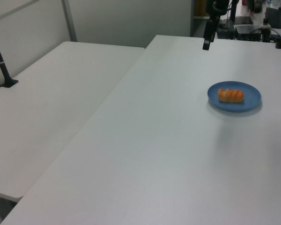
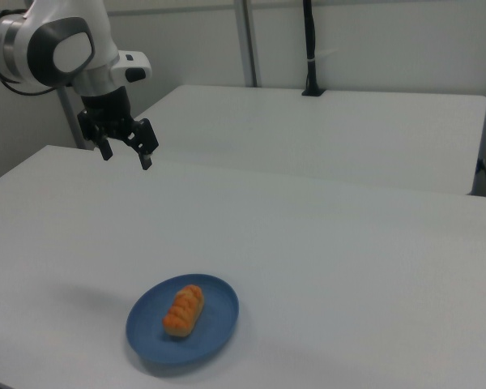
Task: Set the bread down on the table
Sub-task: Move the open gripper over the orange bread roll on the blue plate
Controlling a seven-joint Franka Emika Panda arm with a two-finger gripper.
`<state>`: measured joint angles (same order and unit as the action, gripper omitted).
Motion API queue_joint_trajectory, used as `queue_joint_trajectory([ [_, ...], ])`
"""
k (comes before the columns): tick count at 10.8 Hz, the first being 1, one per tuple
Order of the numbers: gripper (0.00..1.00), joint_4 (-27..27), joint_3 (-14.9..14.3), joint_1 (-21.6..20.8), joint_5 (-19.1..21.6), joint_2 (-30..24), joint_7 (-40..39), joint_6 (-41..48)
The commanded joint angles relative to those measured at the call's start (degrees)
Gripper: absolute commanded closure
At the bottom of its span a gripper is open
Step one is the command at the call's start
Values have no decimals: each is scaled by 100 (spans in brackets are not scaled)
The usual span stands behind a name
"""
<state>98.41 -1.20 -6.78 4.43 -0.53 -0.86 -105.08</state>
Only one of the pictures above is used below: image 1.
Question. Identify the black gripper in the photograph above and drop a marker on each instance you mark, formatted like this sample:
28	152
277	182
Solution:
211	31

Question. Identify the orange bread loaf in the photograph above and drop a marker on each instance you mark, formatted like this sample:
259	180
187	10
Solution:
231	95

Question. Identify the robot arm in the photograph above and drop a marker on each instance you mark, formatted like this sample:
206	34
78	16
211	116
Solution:
216	7

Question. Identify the black upright stand pole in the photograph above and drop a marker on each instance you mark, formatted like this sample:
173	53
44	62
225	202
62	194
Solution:
233	16

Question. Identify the dark grey box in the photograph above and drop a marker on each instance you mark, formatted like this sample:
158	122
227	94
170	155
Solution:
248	31

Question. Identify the small black stand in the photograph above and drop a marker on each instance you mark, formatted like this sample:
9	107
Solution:
266	30

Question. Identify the blue round plate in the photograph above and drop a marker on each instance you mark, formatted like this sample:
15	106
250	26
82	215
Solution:
234	106

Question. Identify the dark office chair back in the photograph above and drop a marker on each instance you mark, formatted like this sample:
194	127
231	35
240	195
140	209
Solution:
274	16

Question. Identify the white folding side table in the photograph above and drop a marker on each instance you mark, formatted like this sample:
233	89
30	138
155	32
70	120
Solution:
49	105

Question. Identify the black pole with flat base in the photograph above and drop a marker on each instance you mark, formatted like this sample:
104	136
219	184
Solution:
1	65

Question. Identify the grey metal partition post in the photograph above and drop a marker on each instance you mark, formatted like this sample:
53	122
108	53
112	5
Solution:
69	20

